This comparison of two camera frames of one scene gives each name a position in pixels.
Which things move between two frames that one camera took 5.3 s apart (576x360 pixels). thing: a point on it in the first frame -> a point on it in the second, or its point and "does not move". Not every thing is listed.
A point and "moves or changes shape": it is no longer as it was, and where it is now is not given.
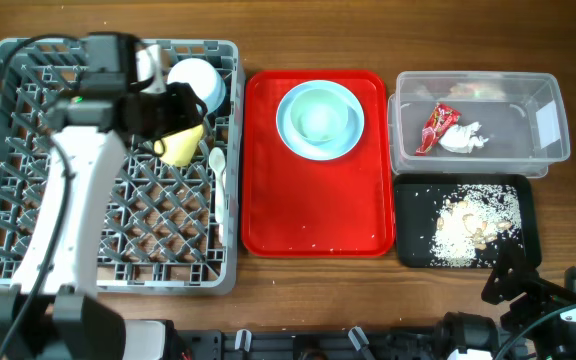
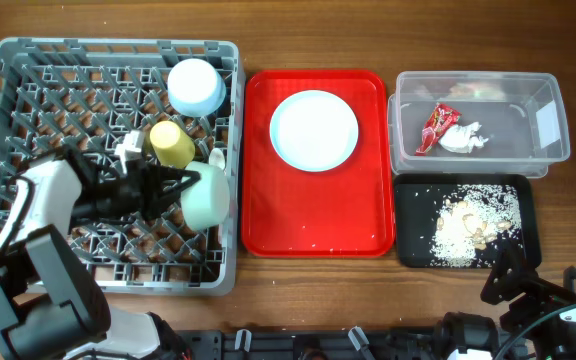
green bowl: x=319 y=115 -> x=205 y=200
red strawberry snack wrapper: x=442 y=118 does not move
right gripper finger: x=511 y=261 does not move
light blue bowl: x=205 y=81 does not move
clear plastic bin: x=520 y=113 does not move
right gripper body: x=543 y=299 does not move
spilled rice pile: x=472 y=223 does not move
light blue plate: x=320 y=120 moves or changes shape
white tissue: x=460 y=138 does not move
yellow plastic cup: x=180 y=146 moves or changes shape
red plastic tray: x=298 y=207 does not move
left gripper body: x=166 y=112 -> x=118 y=197
